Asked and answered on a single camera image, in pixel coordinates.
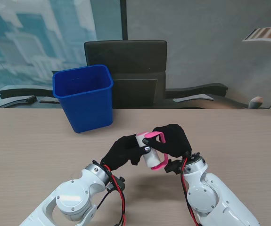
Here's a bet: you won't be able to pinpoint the blue plastic bin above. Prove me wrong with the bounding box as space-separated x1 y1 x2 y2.
52 65 114 134

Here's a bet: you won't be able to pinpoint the curved wooden shelf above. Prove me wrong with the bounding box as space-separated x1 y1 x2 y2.
241 26 271 45

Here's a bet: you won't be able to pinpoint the red black arm cables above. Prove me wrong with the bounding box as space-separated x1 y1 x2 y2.
181 157 202 226
95 164 128 226

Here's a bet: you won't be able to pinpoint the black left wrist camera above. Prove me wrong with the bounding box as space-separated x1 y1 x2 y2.
106 176 126 193

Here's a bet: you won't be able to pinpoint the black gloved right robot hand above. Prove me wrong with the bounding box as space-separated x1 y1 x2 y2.
142 124 192 158

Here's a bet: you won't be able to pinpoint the grey paper sheet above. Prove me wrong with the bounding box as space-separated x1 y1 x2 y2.
38 97 60 104

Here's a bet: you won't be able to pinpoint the red black right arm cables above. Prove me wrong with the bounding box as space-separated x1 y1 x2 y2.
181 157 202 226

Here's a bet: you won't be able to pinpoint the round beige knob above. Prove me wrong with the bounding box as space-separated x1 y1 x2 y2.
248 96 264 109

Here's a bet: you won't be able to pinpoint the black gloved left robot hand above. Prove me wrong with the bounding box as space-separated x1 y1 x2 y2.
100 134 151 170

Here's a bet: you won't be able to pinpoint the pink lint roller handle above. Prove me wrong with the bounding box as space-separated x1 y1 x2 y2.
137 131 169 171

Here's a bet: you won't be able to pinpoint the black office chair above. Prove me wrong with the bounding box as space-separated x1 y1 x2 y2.
83 40 168 109

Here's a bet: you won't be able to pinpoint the dark curved low platform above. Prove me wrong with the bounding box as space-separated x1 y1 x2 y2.
0 84 56 108
165 82 251 109

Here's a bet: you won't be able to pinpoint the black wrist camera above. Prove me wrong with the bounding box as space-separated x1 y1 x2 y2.
164 159 185 175
106 176 126 193

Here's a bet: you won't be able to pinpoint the red black left arm cables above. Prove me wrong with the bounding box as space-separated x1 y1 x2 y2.
95 164 128 226

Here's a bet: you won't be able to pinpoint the black window post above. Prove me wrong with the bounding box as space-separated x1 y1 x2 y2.
120 0 128 40

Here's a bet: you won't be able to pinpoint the new white lint refill roll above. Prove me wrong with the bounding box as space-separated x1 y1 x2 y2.
135 133 162 168

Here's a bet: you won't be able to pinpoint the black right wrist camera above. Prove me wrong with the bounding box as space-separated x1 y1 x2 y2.
164 159 185 175

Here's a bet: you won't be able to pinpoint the white paper sheet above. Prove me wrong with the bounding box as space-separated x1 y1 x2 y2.
172 93 215 103

